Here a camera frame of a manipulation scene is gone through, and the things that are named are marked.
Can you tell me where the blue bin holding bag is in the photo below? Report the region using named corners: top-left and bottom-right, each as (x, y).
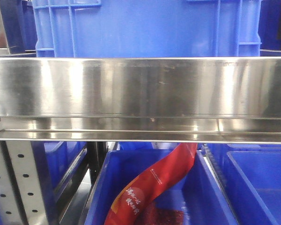
top-left (85, 143), bottom-right (237, 225)

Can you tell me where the blue bin lower right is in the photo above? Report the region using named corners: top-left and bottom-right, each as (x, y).
top-left (202, 143), bottom-right (281, 225)

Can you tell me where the red printed snack bag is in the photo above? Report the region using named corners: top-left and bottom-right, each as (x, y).
top-left (104, 142), bottom-right (197, 225)

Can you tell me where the steel shelf rack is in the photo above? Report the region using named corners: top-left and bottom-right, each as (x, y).
top-left (0, 0), bottom-right (281, 225)

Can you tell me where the large blue crate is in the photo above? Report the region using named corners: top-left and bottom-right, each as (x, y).
top-left (32, 0), bottom-right (261, 58)

